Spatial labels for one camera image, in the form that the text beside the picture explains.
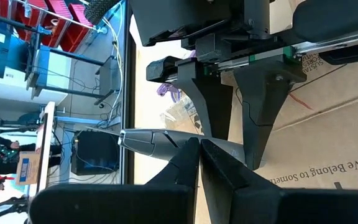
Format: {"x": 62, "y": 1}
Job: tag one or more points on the cardboard box blue label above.
{"x": 27, "y": 168}

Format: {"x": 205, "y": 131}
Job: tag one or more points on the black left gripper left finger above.
{"x": 135, "y": 205}

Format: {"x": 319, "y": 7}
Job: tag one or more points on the red plastic storage bin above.
{"x": 31, "y": 18}
{"x": 2, "y": 6}
{"x": 57, "y": 28}
{"x": 78, "y": 34}

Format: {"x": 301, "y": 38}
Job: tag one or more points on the grey utility knife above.
{"x": 154, "y": 143}

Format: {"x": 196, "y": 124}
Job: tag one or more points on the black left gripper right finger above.
{"x": 259, "y": 205}

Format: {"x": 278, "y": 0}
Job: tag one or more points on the brown Sephora cardboard box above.
{"x": 322, "y": 130}

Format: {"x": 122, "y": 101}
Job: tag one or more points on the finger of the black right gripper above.
{"x": 211, "y": 102}
{"x": 259, "y": 109}

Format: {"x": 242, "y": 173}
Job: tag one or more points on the white mesh pouch purple trim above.
{"x": 179, "y": 112}

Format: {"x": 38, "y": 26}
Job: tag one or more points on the white top desk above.
{"x": 45, "y": 146}

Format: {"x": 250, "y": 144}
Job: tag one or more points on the black computer tower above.
{"x": 95, "y": 152}

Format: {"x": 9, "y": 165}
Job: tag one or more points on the white blue cart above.
{"x": 51, "y": 71}

